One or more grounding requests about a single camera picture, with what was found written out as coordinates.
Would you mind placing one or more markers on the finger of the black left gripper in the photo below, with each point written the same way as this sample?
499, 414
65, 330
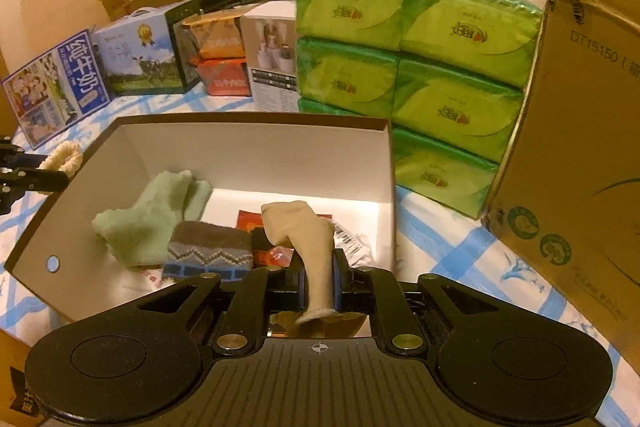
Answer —
41, 180
31, 161

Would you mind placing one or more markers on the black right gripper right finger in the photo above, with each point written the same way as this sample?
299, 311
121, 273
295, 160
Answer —
341, 279

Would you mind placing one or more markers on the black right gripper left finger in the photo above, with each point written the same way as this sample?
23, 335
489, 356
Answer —
298, 280

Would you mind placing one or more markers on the white plastic snack packet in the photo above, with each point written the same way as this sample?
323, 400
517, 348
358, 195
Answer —
357, 252

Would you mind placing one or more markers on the cream fluffy scrunchie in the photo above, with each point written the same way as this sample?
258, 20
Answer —
67, 158

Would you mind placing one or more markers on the red snack packet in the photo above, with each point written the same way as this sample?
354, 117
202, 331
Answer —
281, 228

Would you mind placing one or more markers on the beige sock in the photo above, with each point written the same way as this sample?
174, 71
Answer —
320, 319

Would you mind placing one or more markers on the blue grey knitted sock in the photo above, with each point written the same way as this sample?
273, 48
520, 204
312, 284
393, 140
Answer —
197, 247

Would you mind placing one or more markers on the light green fluffy sock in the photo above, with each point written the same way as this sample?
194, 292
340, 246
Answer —
138, 236

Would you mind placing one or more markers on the blue milk carton box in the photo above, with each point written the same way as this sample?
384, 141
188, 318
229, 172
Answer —
56, 89

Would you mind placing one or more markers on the blue checkered tablecloth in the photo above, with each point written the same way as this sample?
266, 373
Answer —
431, 238

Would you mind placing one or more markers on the light blue milk box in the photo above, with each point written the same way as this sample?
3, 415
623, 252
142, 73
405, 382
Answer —
148, 51

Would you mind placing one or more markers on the stacked instant noodle bowls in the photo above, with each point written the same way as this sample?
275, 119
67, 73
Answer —
219, 57

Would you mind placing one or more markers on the green tissue pack bundle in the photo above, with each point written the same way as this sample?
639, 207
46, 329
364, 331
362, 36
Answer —
448, 75

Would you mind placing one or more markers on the large flat cardboard box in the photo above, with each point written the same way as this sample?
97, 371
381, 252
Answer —
568, 200

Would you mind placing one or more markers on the white product box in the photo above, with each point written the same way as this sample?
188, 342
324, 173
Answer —
269, 38

